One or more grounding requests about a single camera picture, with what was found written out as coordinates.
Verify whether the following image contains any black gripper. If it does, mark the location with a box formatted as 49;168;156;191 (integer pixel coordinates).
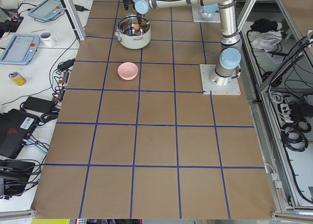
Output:
123;0;132;10

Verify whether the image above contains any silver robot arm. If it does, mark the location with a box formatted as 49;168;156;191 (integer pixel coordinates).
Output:
122;0;241;86

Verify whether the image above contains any pale green steel pot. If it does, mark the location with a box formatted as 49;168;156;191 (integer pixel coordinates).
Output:
115;14;151;49

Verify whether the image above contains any pink bowl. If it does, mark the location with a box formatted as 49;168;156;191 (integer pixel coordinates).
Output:
117;62;138;80

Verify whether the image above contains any blue teach pendant far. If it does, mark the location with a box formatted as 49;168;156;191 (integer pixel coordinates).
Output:
28;0;64;21

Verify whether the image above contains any blue teach pendant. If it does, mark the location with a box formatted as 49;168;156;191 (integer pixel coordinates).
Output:
28;0;64;21
0;34;40;65

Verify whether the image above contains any white mug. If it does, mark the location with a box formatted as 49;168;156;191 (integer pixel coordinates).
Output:
40;31;59;48

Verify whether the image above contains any blue teach pendant near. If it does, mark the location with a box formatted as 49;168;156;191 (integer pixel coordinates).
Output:
0;34;40;65

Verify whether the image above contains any yellow drink can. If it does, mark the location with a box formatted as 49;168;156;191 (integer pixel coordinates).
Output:
8;71;26;86

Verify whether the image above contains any black cloth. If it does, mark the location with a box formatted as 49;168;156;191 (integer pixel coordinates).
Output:
250;18;278;33

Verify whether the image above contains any black power adapter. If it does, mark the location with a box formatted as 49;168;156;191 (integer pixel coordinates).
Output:
20;96;56;113

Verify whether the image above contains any crumpled white cloth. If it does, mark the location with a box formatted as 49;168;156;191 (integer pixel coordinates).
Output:
251;31;282;52

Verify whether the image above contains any black computer box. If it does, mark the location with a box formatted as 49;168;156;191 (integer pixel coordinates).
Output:
0;109;40;159

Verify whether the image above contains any aluminium frame post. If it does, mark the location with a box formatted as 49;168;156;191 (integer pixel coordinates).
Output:
60;0;86;42

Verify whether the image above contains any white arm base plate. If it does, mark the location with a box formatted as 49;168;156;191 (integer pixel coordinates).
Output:
200;64;241;95

